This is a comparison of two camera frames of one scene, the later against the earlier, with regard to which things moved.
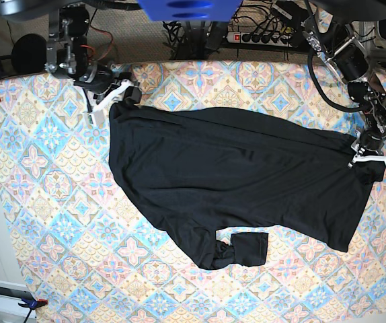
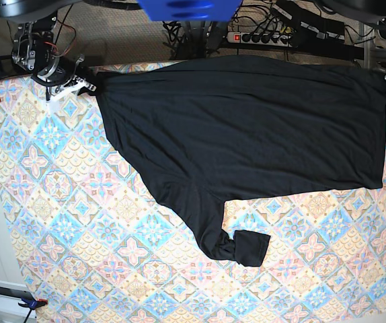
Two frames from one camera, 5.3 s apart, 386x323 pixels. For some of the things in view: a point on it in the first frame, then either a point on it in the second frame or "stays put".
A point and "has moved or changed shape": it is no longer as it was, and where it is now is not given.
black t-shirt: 196,171 has moved or changed shape
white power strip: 260,39 stays put
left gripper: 101,80 to 62,81
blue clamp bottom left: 29,303 stays put
